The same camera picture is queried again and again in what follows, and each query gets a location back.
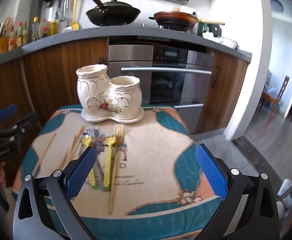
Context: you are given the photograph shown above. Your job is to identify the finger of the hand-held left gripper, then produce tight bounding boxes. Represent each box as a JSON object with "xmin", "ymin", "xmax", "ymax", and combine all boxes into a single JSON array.
[
  {"xmin": 0, "ymin": 104, "xmax": 18, "ymax": 130},
  {"xmin": 0, "ymin": 112, "xmax": 40, "ymax": 145}
]

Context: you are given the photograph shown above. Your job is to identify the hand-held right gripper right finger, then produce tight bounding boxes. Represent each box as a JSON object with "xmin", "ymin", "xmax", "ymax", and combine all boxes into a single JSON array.
[{"xmin": 195, "ymin": 144, "xmax": 280, "ymax": 240}]

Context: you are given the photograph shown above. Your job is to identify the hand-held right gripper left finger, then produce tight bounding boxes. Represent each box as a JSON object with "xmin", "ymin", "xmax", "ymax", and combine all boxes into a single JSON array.
[{"xmin": 13, "ymin": 145, "xmax": 97, "ymax": 240}]

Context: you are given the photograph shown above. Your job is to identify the silver metal fork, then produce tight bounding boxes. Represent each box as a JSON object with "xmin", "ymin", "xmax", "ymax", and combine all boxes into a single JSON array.
[
  {"xmin": 84, "ymin": 129, "xmax": 106, "ymax": 192},
  {"xmin": 91, "ymin": 128, "xmax": 104, "ymax": 155}
]

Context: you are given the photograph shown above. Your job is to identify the wooden chopstick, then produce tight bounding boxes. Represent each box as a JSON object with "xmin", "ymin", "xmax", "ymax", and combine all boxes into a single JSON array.
[
  {"xmin": 67, "ymin": 126, "xmax": 85, "ymax": 155},
  {"xmin": 33, "ymin": 133, "xmax": 57, "ymax": 178},
  {"xmin": 60, "ymin": 135, "xmax": 78, "ymax": 167}
]

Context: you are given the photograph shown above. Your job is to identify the yellow plastic fork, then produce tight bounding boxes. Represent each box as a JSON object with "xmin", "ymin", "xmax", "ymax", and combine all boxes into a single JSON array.
[{"xmin": 103, "ymin": 136, "xmax": 116, "ymax": 192}]

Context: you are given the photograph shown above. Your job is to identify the yellow plastic spoon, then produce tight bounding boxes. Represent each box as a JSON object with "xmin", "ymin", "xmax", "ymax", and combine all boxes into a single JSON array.
[{"xmin": 82, "ymin": 134, "xmax": 97, "ymax": 188}]

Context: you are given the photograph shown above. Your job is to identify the gold metal fork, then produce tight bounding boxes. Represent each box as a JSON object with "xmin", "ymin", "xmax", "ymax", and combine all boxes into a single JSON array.
[{"xmin": 108, "ymin": 124, "xmax": 124, "ymax": 215}]

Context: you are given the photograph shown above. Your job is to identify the white floral ceramic utensil holder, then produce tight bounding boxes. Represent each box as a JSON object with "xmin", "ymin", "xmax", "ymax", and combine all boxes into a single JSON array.
[{"xmin": 76, "ymin": 64, "xmax": 143, "ymax": 117}]

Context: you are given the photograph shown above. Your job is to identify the person's left hand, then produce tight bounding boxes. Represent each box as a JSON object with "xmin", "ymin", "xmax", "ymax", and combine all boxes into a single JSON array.
[{"xmin": 0, "ymin": 162, "xmax": 8, "ymax": 189}]

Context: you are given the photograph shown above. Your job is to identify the printed quilted mat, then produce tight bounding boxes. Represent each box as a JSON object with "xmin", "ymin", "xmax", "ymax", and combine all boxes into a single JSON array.
[{"xmin": 12, "ymin": 104, "xmax": 224, "ymax": 240}]

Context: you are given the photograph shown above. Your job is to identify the yellow knife holder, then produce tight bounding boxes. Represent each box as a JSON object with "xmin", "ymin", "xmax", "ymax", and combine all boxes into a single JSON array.
[{"xmin": 0, "ymin": 17, "xmax": 13, "ymax": 54}]

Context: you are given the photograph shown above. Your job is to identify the red label sauce bottle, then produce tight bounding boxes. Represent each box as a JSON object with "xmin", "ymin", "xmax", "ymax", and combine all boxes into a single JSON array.
[{"xmin": 9, "ymin": 27, "xmax": 17, "ymax": 52}]

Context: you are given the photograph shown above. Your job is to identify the white ceramic holder tray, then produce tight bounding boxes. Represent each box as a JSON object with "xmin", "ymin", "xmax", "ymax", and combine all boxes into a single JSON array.
[{"xmin": 81, "ymin": 106, "xmax": 144, "ymax": 123}]

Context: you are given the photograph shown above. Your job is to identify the clear oil bottle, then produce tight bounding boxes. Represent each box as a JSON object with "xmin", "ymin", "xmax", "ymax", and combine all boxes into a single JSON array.
[{"xmin": 31, "ymin": 17, "xmax": 39, "ymax": 42}]

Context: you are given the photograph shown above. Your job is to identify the stainless steel built-in oven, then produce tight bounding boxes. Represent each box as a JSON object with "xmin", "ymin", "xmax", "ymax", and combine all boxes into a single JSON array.
[{"xmin": 108, "ymin": 44, "xmax": 215, "ymax": 134}]

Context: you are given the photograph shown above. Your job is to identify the grey kitchen countertop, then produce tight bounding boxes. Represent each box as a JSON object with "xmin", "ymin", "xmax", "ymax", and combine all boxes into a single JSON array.
[{"xmin": 0, "ymin": 25, "xmax": 253, "ymax": 67}]

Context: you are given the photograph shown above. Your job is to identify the wooden chair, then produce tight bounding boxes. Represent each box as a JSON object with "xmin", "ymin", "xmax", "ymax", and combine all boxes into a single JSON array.
[{"xmin": 260, "ymin": 75, "xmax": 290, "ymax": 123}]

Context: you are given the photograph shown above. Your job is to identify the white dishes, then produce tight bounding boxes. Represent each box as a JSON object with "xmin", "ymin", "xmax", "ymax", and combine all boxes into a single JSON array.
[{"xmin": 203, "ymin": 32, "xmax": 238, "ymax": 49}]

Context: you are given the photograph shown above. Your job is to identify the black wok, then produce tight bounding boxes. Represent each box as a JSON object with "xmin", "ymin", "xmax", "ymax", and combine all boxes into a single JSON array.
[{"xmin": 84, "ymin": 0, "xmax": 141, "ymax": 27}]

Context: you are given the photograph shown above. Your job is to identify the green box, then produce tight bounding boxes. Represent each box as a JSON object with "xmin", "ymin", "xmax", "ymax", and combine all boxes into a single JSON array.
[{"xmin": 196, "ymin": 22, "xmax": 223, "ymax": 37}]

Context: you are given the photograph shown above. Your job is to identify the black wok lid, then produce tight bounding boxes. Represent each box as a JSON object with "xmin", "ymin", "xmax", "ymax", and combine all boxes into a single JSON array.
[{"xmin": 102, "ymin": 0, "xmax": 136, "ymax": 10}]

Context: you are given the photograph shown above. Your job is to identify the ceiling lamp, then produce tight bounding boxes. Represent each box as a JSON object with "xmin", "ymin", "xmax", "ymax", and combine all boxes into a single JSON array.
[{"xmin": 267, "ymin": 0, "xmax": 284, "ymax": 13}]

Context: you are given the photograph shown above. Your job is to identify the brown pan with wooden handle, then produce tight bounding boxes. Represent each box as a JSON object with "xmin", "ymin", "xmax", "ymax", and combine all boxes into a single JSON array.
[{"xmin": 148, "ymin": 11, "xmax": 225, "ymax": 32}]

